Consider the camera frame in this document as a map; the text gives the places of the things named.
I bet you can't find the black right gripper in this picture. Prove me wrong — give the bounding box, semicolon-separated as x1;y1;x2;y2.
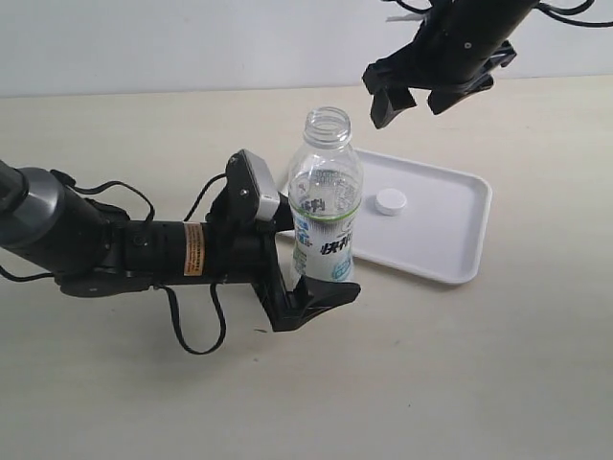
362;34;516;128

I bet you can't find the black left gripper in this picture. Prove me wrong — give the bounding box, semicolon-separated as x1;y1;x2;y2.
206;152;360;332

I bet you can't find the clear plastic lime drink bottle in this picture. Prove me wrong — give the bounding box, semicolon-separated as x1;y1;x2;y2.
287;106;363;285

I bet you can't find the white bottle cap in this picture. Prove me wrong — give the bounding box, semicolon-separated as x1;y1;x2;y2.
375;188;407;217

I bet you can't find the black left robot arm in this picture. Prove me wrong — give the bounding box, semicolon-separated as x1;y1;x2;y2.
1;149;360;332

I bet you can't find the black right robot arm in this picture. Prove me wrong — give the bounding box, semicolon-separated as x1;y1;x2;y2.
362;0;537;129

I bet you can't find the white rectangular plastic tray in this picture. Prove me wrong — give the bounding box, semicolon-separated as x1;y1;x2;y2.
277;148;493;288

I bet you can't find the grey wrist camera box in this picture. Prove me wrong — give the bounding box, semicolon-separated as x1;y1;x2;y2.
241;149;281;221

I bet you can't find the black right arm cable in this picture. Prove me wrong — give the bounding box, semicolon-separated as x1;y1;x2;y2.
382;0;613;28

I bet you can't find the black camera cable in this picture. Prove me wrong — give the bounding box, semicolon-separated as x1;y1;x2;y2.
0;172;228;356

